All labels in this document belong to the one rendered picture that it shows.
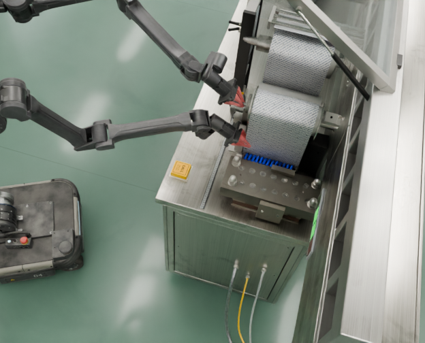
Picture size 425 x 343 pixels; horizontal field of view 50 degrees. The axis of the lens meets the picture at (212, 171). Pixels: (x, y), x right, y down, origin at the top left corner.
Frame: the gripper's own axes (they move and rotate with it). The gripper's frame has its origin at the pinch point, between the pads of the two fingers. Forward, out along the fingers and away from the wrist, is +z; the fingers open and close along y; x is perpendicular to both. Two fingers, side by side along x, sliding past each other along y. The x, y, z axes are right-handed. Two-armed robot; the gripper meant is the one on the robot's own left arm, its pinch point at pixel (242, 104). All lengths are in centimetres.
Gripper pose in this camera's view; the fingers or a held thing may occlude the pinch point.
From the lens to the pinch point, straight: 178.8
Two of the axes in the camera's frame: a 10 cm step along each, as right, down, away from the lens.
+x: 6.7, -2.0, -7.2
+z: 7.0, 4.8, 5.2
